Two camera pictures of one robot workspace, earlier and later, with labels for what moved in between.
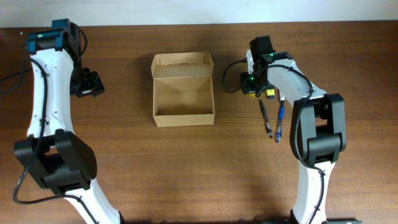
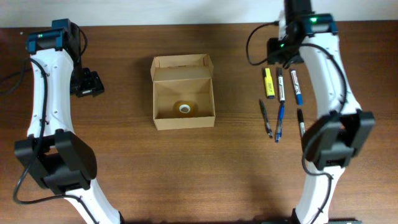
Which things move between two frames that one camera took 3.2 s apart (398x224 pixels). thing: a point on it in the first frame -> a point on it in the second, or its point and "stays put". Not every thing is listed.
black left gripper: x=90 y=88 stays put
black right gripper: x=249 y=88 -> x=277 y=58
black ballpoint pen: x=265 y=118 stays put
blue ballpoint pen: x=280 y=128 stays put
